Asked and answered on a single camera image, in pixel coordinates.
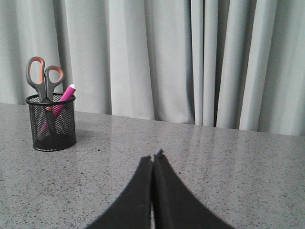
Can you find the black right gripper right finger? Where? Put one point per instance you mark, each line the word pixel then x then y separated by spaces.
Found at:
pixel 174 206

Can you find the grey curtain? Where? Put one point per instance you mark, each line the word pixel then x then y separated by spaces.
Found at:
pixel 224 63

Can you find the pink marker pen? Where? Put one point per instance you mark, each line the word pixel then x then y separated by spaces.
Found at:
pixel 64 99

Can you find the black mesh pen holder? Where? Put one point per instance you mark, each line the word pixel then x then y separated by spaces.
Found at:
pixel 65 135

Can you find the grey orange scissors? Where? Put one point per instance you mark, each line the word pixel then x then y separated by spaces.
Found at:
pixel 44 80

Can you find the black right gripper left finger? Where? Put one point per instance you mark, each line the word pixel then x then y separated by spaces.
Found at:
pixel 132 208

